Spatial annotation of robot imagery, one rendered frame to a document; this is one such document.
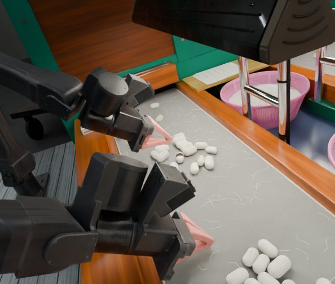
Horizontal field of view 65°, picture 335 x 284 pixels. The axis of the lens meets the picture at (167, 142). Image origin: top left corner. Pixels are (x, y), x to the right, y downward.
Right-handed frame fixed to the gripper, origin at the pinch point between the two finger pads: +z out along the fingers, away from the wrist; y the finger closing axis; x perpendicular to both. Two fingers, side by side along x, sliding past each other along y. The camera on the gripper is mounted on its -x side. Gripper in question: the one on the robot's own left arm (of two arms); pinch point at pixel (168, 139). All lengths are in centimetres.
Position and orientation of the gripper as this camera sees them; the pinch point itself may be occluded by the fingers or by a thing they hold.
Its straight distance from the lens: 61.9
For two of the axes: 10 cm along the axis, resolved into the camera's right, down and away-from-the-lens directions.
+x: -4.2, 8.6, 3.0
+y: -3.1, -4.5, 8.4
